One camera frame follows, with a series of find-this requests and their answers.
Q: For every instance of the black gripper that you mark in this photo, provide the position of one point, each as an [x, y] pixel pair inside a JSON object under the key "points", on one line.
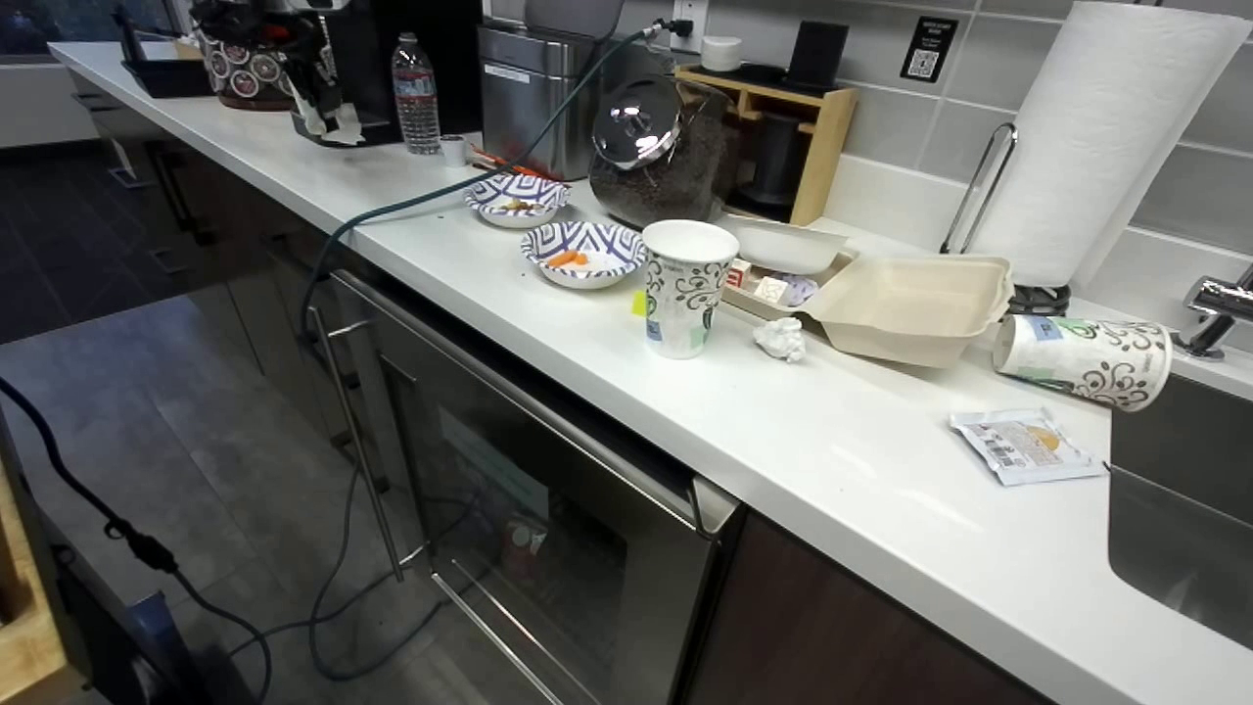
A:
{"points": [[307, 62]]}

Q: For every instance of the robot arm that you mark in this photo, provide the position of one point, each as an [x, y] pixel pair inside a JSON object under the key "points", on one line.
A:
{"points": [[241, 19]]}

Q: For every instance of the wooden countertop rack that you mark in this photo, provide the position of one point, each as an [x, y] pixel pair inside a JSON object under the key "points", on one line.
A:
{"points": [[822, 141]]}

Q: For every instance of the clear plastic water bottle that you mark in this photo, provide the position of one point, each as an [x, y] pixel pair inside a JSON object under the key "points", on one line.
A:
{"points": [[415, 98]]}

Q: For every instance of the black coffee machine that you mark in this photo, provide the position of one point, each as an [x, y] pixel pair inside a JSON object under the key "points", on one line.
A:
{"points": [[403, 61]]}

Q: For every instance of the dark lower cabinets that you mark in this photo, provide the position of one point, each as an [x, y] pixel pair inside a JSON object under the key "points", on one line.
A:
{"points": [[220, 220]]}

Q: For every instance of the black organizer box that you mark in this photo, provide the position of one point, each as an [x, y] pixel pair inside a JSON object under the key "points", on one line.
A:
{"points": [[163, 66]]}

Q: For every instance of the silver metal appliance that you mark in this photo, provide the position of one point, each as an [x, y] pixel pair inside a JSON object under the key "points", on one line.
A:
{"points": [[521, 98]]}

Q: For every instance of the red packet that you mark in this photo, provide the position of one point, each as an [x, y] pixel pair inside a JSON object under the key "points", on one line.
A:
{"points": [[519, 171]]}

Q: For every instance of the blue patterned bowl orange residue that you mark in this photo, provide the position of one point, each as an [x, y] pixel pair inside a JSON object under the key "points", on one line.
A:
{"points": [[586, 254]]}

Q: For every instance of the tall patterned paper cup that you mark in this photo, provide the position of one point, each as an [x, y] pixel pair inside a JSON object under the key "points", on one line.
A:
{"points": [[688, 286]]}

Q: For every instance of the small white cup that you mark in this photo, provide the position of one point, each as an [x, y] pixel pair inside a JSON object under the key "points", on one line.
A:
{"points": [[719, 53]]}

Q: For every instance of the black mug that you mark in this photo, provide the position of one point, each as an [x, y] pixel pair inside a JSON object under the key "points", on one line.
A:
{"points": [[772, 160]]}

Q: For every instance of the stainless undercounter appliance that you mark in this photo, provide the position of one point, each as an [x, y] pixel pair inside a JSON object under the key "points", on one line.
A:
{"points": [[551, 521]]}

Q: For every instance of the white plate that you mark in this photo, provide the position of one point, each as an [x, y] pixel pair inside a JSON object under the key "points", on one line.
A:
{"points": [[783, 246]]}

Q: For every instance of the tray with condiment packets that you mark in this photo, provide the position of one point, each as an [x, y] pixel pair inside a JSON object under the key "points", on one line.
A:
{"points": [[770, 291]]}

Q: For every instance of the black box on rack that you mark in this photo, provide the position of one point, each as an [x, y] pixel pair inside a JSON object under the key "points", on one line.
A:
{"points": [[816, 54]]}

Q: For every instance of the crumpled white napkin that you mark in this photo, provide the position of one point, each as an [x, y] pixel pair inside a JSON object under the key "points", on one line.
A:
{"points": [[779, 338]]}

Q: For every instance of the black and blue equipment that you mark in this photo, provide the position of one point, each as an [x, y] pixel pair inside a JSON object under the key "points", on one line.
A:
{"points": [[129, 651]]}

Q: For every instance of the light wooden furniture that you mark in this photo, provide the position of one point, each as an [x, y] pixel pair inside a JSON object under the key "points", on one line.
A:
{"points": [[19, 626]]}

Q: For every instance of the beige takeout container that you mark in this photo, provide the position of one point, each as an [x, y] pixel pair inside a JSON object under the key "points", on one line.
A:
{"points": [[904, 310]]}

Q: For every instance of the chrome paper towel holder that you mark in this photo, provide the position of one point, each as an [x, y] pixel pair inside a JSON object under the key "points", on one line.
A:
{"points": [[977, 180]]}

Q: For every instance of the dark wood cabinet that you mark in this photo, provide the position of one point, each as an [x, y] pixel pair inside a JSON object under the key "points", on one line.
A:
{"points": [[836, 626]]}

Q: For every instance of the flat printed sauce packet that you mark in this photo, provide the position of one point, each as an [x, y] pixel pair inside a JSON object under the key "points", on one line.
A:
{"points": [[1022, 447]]}

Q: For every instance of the white paper towel roll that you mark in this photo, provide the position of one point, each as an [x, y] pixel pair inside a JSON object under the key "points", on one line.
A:
{"points": [[1111, 129]]}

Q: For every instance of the tipped patterned paper cup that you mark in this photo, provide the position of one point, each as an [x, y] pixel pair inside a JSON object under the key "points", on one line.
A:
{"points": [[1090, 356]]}

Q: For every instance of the chrome faucet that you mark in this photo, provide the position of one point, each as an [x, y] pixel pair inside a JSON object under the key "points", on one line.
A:
{"points": [[1218, 302]]}

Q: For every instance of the steel sink basin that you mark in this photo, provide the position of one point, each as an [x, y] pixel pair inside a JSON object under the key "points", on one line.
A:
{"points": [[1178, 521]]}

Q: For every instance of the white wall outlet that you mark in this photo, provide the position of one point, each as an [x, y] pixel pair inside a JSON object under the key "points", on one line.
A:
{"points": [[688, 18]]}

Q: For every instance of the black wall label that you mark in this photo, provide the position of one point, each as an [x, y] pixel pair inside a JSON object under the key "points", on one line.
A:
{"points": [[928, 48]]}

